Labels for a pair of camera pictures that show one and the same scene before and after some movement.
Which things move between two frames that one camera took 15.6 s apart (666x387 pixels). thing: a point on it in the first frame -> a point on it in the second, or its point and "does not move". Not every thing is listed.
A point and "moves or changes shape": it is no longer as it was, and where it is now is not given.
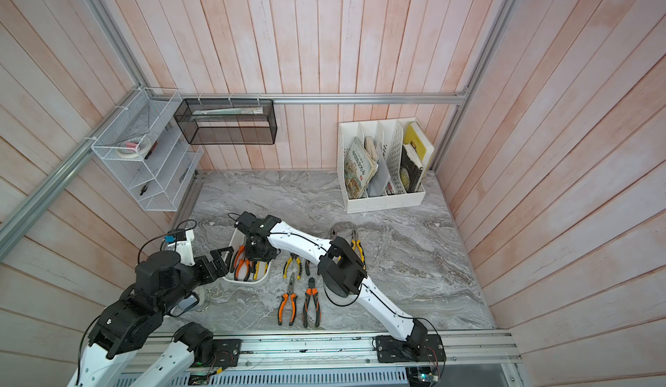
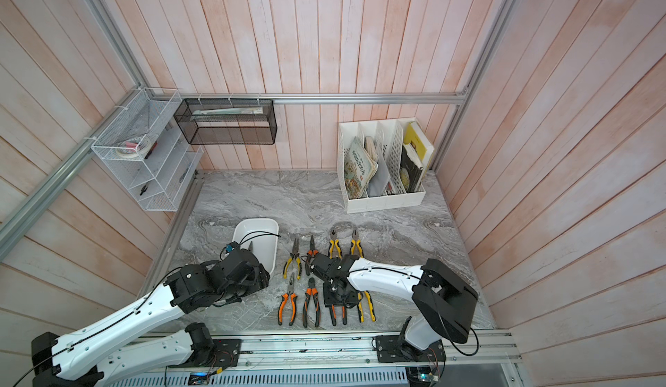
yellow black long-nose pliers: [292, 256] does not move
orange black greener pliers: [284, 299] does not move
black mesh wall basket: [228, 121] does not move
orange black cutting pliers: [310, 291] does not move
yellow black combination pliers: [256, 270] moves or changes shape
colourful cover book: [359, 169] does not move
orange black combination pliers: [240, 259] moves or changes shape
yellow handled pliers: [355, 241] does not move
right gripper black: [249, 251] -> [329, 299]
